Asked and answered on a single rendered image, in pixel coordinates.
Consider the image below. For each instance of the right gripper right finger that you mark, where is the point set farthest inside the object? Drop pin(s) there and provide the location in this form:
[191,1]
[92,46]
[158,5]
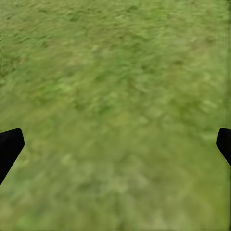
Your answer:
[224,143]

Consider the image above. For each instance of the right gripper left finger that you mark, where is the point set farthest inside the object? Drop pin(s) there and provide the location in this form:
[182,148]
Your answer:
[11,144]

